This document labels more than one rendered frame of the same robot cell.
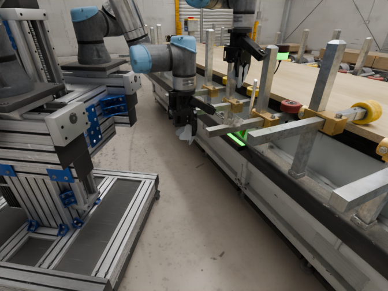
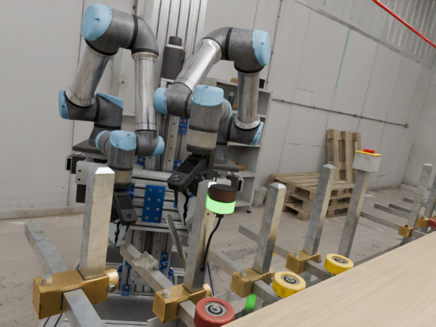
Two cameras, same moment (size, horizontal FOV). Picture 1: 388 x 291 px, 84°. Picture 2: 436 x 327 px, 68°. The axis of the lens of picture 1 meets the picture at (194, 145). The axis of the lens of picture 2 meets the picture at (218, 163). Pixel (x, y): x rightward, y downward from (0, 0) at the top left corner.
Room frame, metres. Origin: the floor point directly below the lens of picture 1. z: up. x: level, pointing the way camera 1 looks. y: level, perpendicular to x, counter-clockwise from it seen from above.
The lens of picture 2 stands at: (0.68, -0.97, 1.31)
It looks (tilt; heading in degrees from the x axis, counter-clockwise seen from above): 11 degrees down; 72
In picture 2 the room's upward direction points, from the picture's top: 9 degrees clockwise
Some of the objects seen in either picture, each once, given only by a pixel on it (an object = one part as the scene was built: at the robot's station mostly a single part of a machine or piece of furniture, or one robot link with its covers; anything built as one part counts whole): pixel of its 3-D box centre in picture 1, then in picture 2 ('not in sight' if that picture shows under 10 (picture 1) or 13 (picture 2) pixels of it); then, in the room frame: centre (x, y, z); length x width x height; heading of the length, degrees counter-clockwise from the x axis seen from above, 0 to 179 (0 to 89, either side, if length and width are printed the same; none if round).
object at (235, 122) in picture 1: (234, 120); (145, 258); (0.78, -0.16, 0.87); 0.09 x 0.07 x 0.02; 114
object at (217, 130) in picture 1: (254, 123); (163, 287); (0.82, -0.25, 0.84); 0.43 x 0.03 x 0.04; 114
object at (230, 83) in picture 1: (230, 93); (262, 262); (1.11, -0.19, 0.88); 0.04 x 0.04 x 0.48; 24
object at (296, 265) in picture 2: (209, 90); (304, 260); (1.32, -0.10, 0.84); 0.14 x 0.06 x 0.05; 24
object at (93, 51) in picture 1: (93, 51); (213, 150); (1.12, 0.49, 1.09); 0.15 x 0.15 x 0.10
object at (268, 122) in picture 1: (264, 118); (184, 300); (0.87, -0.31, 0.85); 0.14 x 0.06 x 0.05; 24
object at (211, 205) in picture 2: (279, 55); (220, 204); (0.90, -0.34, 1.10); 0.06 x 0.06 x 0.02
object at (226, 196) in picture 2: (281, 48); (222, 193); (0.90, -0.34, 1.13); 0.06 x 0.06 x 0.02
